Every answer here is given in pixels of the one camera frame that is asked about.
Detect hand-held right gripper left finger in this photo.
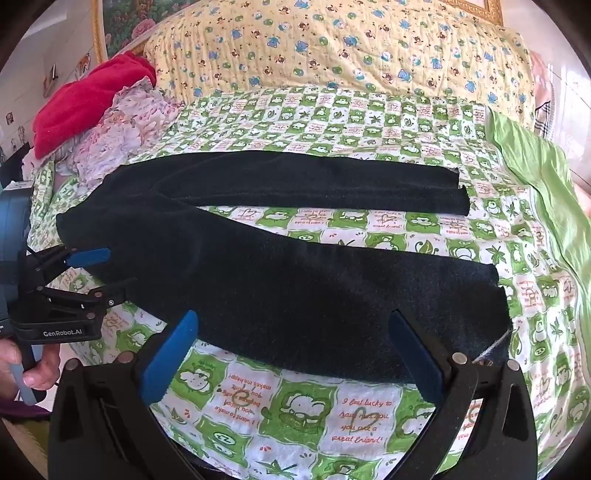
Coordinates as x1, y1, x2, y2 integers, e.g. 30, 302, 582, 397
47, 310, 199, 480

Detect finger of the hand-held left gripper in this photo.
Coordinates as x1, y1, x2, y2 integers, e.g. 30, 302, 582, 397
23, 244, 112, 280
37, 276, 139, 321

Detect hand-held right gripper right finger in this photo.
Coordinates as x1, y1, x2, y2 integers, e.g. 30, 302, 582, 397
388, 310, 540, 480

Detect black pants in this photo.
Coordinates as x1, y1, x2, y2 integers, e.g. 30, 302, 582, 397
55, 151, 513, 385

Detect person's left hand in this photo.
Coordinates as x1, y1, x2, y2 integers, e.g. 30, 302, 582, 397
0, 339, 62, 403

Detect green checkered bed sheet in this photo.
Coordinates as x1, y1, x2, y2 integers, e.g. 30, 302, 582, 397
23, 85, 591, 480

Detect pink floral cloth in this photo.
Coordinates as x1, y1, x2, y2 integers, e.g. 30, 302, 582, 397
21, 85, 185, 191

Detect red cloth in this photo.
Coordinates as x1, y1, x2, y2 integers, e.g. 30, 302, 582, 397
33, 53, 158, 158

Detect plain green sheet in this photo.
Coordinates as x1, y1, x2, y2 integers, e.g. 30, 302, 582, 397
487, 111, 591, 343

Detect plaid cloth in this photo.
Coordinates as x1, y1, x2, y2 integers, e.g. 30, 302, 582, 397
536, 99, 556, 139

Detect yellow printed quilt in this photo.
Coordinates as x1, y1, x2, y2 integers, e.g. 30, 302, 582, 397
143, 0, 539, 131

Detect pink pillow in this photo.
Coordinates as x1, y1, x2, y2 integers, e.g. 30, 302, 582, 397
529, 48, 556, 134

